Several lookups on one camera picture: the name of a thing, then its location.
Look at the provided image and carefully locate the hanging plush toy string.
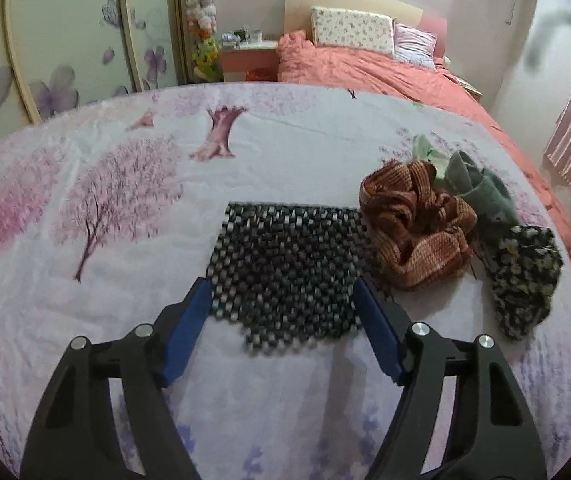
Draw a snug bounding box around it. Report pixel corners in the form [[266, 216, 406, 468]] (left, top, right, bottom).
[[186, 0, 224, 83]]

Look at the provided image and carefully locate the pink nightstand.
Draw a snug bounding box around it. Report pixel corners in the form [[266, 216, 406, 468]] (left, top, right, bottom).
[[220, 40, 280, 83]]

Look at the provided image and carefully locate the black white speckled cloth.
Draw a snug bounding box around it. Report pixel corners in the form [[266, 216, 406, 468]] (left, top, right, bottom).
[[485, 225, 565, 341]]

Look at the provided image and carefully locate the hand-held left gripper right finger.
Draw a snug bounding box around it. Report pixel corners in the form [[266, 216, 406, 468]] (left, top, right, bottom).
[[353, 280, 549, 480]]

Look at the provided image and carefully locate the cream pink headboard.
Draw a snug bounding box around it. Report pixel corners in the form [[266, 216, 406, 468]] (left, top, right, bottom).
[[284, 0, 449, 58]]

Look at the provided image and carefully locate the pink striped pillow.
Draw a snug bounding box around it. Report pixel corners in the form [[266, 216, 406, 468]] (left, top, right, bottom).
[[393, 19, 439, 68]]

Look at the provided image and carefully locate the brown striped cloth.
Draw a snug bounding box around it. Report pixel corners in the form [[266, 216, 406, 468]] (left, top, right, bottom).
[[359, 159, 479, 291]]

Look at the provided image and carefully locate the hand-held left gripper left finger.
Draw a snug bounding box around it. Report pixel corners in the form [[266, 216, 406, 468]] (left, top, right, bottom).
[[20, 276, 214, 480]]

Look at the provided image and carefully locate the white nightstand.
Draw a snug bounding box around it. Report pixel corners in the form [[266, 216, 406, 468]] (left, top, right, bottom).
[[453, 74, 483, 99]]

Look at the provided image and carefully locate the floral printed tablecloth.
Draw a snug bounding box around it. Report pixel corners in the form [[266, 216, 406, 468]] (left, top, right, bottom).
[[0, 82, 571, 480]]

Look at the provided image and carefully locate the flower printed wardrobe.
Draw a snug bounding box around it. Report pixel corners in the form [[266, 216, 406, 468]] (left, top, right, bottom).
[[0, 0, 186, 171]]

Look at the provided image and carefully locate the grey green sock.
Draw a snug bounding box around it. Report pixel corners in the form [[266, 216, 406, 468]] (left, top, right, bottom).
[[443, 150, 521, 226]]

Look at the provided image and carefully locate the white floral pillow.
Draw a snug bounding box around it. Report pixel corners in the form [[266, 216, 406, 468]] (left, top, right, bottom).
[[310, 6, 396, 58]]

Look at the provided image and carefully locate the black white checkered cloth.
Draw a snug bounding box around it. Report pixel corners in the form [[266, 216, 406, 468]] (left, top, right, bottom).
[[206, 201, 396, 356]]

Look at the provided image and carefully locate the coral duvet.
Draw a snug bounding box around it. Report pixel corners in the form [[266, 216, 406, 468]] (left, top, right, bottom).
[[276, 30, 571, 226]]

